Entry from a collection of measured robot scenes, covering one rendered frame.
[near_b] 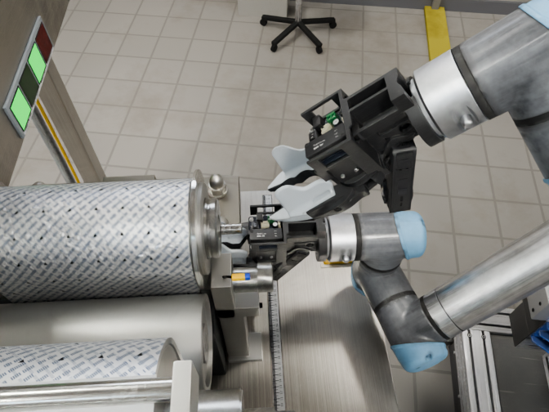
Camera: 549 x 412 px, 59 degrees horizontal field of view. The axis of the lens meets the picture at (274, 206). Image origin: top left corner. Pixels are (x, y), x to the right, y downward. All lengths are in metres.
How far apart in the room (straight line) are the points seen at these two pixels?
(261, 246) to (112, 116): 2.01
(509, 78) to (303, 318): 0.61
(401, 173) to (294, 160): 0.12
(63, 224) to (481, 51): 0.45
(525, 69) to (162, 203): 0.38
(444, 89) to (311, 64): 2.39
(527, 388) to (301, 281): 1.01
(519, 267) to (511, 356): 1.06
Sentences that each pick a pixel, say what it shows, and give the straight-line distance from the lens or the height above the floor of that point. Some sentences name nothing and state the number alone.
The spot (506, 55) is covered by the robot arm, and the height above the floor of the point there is 1.50.
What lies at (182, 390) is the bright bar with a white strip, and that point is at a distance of 0.31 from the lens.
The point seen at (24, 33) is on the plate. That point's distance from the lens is 1.01.
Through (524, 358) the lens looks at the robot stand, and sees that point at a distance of 1.81.
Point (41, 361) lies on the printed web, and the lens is 0.42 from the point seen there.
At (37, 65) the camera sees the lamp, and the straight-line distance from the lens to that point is 1.02.
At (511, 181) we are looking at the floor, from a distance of 2.49.
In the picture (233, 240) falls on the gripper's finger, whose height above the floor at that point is 1.10.
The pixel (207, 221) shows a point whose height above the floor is 1.28.
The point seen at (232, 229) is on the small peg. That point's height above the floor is 1.24.
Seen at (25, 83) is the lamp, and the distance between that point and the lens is 0.96.
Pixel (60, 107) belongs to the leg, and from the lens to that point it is 1.59.
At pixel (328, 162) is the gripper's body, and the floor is 1.39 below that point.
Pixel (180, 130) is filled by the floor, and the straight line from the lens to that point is 2.49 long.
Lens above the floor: 1.76
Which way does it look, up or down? 55 degrees down
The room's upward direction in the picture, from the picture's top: straight up
